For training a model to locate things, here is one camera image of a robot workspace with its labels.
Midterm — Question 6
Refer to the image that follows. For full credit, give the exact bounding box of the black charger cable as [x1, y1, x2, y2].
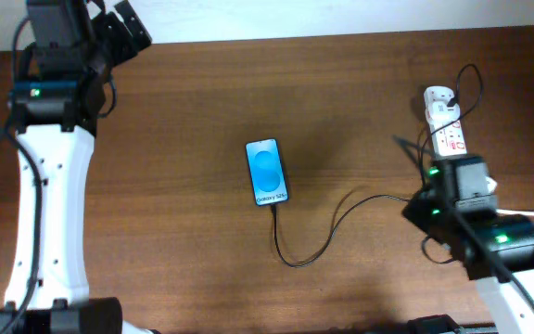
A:
[269, 63, 484, 269]

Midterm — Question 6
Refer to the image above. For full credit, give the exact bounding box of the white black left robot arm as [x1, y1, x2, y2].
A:
[0, 1, 152, 334]

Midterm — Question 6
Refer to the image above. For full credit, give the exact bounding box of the blue Galaxy smartphone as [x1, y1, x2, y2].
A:
[245, 138, 289, 206]

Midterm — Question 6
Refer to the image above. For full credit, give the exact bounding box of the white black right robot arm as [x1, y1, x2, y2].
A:
[401, 155, 534, 333]

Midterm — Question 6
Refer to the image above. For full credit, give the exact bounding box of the white power strip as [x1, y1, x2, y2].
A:
[424, 86, 467, 158]

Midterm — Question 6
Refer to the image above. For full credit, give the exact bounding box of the white charger plug adapter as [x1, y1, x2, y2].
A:
[426, 100, 461, 124]

